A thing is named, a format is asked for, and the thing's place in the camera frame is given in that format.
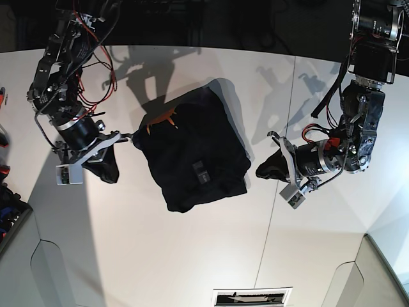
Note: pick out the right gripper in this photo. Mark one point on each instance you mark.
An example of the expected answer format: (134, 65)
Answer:
(84, 144)

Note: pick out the black t-shirt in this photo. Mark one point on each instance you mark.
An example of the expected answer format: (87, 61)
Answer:
(193, 152)

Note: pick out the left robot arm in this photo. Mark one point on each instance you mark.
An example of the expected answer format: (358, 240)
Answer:
(354, 103)

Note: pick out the printed paper sheet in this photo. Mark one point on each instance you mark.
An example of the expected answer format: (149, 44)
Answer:
(257, 297)

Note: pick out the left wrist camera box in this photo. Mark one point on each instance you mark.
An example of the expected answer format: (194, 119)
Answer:
(292, 195)

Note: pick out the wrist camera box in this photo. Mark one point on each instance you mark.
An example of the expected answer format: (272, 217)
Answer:
(69, 174)
(292, 195)

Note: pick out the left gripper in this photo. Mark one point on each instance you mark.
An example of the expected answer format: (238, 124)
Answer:
(300, 165)

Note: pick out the grey left corner panel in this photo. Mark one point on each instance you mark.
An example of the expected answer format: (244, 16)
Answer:
(33, 272)

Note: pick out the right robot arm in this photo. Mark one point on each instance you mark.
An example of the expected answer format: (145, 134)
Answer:
(57, 91)

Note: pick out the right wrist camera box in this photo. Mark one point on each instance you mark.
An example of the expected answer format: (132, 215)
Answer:
(69, 174)

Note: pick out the pile of orange black tools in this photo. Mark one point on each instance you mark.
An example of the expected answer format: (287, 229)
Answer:
(11, 205)

